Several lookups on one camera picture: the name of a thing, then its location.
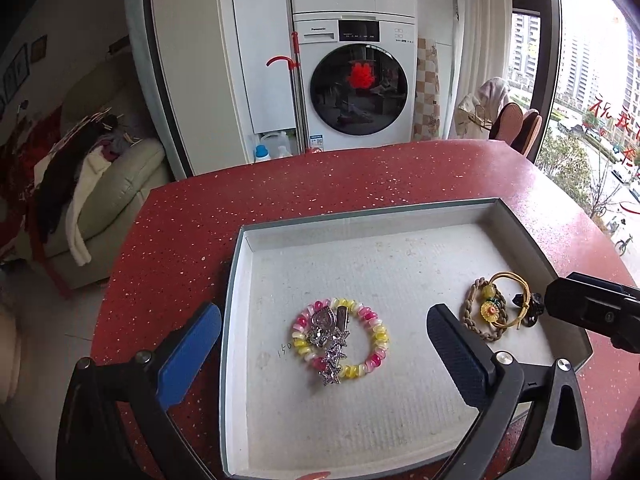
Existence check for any translucent detergent jug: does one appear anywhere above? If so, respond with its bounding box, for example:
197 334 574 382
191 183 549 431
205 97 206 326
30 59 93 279
260 130 293 158

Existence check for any red blanket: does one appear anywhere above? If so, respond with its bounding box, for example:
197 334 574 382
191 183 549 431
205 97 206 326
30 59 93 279
0 105 66 261

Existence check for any pile of clothes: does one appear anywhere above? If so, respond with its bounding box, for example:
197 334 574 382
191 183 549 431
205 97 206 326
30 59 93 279
35 110 146 268

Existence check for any black claw hair clip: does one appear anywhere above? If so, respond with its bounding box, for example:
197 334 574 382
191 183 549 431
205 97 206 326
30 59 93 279
511 291 548 331

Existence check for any pink yellow spiral hair tie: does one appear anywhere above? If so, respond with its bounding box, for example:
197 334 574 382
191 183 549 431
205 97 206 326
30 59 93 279
291 298 390 380

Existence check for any red handled mop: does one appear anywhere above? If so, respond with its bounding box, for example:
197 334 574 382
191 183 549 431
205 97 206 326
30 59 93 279
266 31 306 156

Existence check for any grey tray box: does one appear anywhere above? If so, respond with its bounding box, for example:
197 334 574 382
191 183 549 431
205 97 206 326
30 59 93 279
219 198 593 480

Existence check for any large framed picture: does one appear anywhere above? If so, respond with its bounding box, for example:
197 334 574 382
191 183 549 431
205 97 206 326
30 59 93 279
2 44 28 103

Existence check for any checkered board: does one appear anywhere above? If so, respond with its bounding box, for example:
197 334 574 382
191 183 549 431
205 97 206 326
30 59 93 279
413 36 440 142

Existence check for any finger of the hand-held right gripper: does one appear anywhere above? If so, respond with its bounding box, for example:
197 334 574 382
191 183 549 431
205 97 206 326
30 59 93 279
545 272 640 353

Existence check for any brown braided hair tie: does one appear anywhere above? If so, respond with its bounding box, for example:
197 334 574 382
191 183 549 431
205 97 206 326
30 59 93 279
460 277 511 343

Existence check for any pale green sofa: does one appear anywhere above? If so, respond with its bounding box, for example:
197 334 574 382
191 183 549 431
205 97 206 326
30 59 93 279
37 52 173 291

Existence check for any white washing machine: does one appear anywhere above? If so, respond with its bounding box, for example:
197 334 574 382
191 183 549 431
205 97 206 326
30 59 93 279
291 12 418 153

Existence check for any yellow flower hair tie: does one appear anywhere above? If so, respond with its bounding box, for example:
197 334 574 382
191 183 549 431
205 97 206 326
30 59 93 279
475 272 531 331

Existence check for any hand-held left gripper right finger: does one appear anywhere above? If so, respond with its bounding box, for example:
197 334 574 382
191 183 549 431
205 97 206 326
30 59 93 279
426 303 593 480

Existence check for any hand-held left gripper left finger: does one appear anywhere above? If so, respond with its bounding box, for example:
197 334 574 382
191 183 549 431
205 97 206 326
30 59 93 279
56 301 222 480

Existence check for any silver rhinestone hair clip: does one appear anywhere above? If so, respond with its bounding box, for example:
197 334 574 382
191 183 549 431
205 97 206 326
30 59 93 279
306 300 353 348

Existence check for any pale cloth on chair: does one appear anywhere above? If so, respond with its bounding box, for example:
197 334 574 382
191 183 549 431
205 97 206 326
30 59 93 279
457 76 511 133

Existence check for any silver star hair clip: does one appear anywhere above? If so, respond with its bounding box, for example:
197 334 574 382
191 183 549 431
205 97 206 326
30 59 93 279
319 332 352 387

